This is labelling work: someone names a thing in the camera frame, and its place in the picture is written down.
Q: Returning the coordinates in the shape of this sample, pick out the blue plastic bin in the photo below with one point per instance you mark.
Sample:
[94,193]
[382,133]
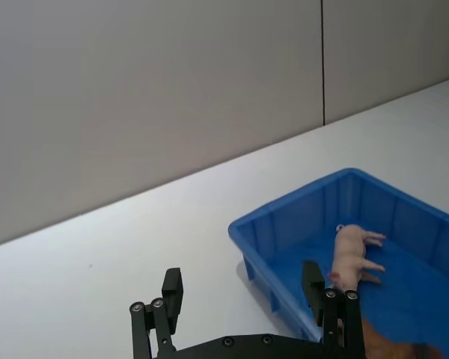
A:
[359,232]

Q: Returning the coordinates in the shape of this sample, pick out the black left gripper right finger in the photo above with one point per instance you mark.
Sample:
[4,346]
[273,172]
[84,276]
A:
[331,318]

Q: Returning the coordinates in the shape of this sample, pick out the orange brown toy animal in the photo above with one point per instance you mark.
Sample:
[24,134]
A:
[389,344]

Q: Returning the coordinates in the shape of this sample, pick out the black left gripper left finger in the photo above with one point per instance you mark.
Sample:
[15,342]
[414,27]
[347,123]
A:
[172,299]

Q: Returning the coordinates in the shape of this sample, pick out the pink toy pig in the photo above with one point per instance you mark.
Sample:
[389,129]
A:
[349,258]

